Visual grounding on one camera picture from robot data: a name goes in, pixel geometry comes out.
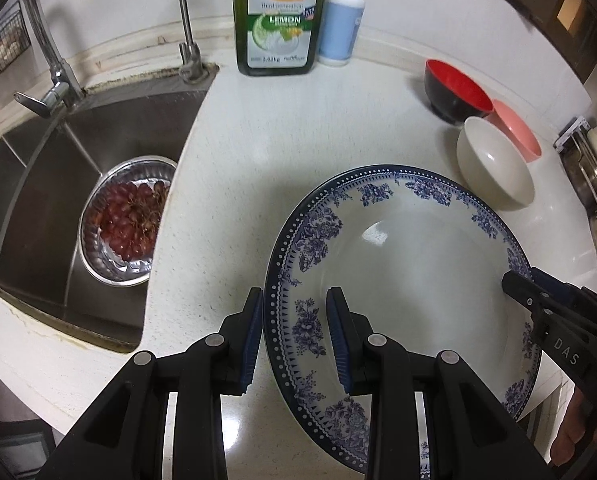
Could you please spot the thin gooseneck chrome faucet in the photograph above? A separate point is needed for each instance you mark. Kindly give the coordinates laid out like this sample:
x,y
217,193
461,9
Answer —
x,y
188,45

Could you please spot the white blue pump bottle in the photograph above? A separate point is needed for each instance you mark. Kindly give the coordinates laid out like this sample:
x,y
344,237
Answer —
x,y
341,20

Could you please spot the ribbed metal bowl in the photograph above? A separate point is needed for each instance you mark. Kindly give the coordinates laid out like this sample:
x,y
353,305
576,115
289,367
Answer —
x,y
96,255

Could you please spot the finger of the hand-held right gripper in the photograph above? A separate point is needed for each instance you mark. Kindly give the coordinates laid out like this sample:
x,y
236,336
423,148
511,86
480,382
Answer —
x,y
565,291
525,292

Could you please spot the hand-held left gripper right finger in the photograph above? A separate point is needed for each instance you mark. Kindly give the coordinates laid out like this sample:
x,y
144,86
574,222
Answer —
x,y
337,340

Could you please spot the pink bowl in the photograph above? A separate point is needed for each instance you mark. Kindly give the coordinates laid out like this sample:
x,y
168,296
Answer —
x,y
520,132

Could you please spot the small blue floral plate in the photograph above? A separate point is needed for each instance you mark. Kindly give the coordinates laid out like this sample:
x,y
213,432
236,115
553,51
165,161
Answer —
x,y
418,280

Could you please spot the rack of metal pots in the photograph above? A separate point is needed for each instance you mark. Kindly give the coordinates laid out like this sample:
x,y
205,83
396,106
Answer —
x,y
595,210

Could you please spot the bunch of red grapes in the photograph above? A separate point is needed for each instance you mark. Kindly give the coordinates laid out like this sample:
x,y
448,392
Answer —
x,y
131,220

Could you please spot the white bowl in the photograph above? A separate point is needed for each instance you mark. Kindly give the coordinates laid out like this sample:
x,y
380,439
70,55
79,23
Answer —
x,y
493,165

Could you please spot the green dish soap bottle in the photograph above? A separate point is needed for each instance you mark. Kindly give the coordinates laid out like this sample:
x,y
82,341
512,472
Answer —
x,y
281,25

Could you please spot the stainless steel sink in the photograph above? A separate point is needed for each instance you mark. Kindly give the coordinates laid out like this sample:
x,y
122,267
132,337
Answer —
x,y
43,185

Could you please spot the person's right hand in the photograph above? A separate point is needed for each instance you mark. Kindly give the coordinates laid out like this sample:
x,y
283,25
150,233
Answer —
x,y
570,430

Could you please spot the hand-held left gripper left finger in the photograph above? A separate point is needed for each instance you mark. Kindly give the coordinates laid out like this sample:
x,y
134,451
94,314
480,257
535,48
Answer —
x,y
251,340

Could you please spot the dark wooden window frame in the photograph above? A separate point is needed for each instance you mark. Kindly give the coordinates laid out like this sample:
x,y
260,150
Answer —
x,y
553,10

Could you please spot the red and black bowl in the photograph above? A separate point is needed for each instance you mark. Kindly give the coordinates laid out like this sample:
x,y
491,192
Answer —
x,y
458,85

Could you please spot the large chrome kitchen faucet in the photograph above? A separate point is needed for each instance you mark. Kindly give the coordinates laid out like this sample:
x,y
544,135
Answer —
x,y
53,80

